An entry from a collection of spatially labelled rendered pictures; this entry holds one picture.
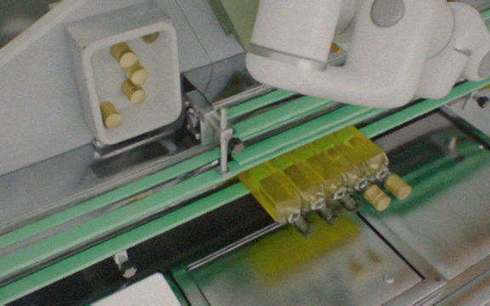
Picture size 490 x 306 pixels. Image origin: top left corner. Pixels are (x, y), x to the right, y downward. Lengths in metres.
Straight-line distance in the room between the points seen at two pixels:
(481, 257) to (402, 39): 0.82
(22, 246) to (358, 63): 0.69
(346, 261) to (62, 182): 0.60
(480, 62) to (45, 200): 0.78
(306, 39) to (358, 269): 0.73
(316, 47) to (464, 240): 0.88
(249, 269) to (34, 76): 0.56
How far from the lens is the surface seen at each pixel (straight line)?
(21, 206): 1.13
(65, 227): 1.10
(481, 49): 0.95
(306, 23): 0.59
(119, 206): 1.11
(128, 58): 1.06
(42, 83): 1.10
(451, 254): 1.36
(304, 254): 1.23
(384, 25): 0.63
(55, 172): 1.17
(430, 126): 1.66
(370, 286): 1.21
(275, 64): 0.59
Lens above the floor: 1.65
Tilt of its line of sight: 37 degrees down
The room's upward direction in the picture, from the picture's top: 138 degrees clockwise
